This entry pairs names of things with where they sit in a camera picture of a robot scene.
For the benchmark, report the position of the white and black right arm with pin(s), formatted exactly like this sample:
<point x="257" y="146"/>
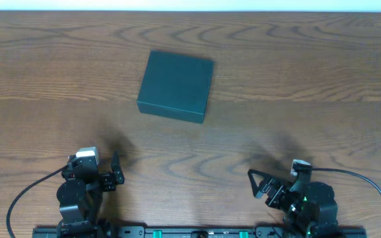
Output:
<point x="310" y="209"/>

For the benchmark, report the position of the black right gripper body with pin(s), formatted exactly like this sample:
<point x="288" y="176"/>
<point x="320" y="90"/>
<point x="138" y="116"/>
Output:
<point x="269" y="190"/>

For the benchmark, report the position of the dark green box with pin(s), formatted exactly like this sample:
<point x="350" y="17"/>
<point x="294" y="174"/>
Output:
<point x="176" y="86"/>

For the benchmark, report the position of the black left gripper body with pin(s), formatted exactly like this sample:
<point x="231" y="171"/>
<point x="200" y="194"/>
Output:
<point x="110" y="180"/>

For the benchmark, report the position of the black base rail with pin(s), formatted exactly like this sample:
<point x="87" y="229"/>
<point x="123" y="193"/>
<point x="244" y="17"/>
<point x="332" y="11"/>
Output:
<point x="181" y="232"/>

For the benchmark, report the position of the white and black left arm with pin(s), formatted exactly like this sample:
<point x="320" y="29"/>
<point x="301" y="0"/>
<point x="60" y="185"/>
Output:
<point x="81" y="195"/>

